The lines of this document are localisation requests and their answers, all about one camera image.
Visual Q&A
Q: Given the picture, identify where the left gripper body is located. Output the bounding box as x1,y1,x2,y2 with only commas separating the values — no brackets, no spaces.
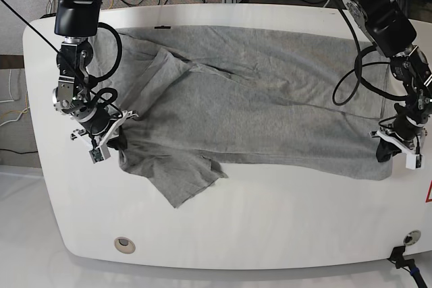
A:
371,115,425,154

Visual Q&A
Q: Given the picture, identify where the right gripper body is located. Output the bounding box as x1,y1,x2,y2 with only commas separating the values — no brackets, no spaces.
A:
70,105,138,147

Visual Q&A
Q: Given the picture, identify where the grey t-shirt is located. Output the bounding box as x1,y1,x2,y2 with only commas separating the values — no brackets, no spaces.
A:
106,26,392,207

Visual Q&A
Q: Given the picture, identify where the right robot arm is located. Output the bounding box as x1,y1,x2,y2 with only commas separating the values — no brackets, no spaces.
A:
53,0,129,156

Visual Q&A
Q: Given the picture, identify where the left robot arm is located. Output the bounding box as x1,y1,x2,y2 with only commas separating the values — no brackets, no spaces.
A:
342,0,431,169

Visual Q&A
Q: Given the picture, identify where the red triangle warning sticker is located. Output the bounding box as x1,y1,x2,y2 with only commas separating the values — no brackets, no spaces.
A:
425,182,432,203

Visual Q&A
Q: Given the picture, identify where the silver table grommet right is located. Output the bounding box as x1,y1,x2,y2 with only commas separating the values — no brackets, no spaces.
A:
403,230,421,246

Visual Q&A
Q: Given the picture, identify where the beige table grommet left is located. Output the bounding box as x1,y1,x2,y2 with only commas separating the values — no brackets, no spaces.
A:
114,237,136,254

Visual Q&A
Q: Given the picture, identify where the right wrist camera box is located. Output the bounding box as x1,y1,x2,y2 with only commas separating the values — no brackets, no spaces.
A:
89,146,111,163

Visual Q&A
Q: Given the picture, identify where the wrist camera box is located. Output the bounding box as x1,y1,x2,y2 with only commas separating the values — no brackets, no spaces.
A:
406,153,423,170
89,146,111,163

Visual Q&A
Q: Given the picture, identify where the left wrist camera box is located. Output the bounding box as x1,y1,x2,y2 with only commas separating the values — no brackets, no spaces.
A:
406,153,423,170

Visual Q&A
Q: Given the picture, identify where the white floor cable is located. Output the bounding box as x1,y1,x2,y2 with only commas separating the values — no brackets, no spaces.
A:
0,68,24,104

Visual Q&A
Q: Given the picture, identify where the black clamp with cable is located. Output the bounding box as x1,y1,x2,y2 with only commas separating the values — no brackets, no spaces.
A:
387,246,428,288

